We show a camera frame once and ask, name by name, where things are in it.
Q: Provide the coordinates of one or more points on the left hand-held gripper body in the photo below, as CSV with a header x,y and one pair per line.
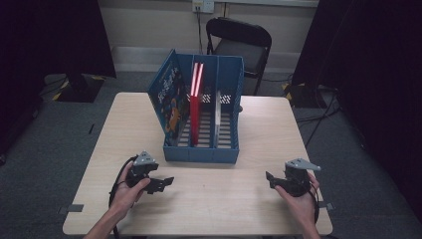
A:
x,y
141,171

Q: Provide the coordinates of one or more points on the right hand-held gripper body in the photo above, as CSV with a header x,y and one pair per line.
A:
x,y
297,182

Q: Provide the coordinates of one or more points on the red picture book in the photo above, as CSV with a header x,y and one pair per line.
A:
x,y
193,116
199,79

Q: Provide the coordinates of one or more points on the blue monster picture book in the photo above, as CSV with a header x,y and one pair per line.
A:
x,y
169,96

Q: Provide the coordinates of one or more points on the white green leaf picture book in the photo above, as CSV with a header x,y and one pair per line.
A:
x,y
217,116

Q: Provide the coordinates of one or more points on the blue file rack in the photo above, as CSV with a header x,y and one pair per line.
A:
x,y
229,73

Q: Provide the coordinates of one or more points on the person's right hand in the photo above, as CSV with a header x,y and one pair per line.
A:
x,y
303,209

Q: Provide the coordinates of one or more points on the person's left hand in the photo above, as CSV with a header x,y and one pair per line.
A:
x,y
126,200

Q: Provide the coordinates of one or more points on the grey tape strip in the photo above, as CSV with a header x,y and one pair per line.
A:
x,y
326,206
71,209

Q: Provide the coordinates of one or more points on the small black floor item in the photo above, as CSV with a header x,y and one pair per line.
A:
x,y
91,128

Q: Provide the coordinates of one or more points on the small dark round object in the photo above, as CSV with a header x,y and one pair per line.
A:
x,y
240,109

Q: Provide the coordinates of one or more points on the black stand base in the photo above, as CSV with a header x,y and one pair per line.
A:
x,y
303,96
78,88

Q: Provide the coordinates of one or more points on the black folding chair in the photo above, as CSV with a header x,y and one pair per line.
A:
x,y
242,49

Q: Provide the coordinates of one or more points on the black curtain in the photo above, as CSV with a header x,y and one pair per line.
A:
x,y
365,49
49,33

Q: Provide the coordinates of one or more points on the white wall socket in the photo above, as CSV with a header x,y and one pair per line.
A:
x,y
203,6

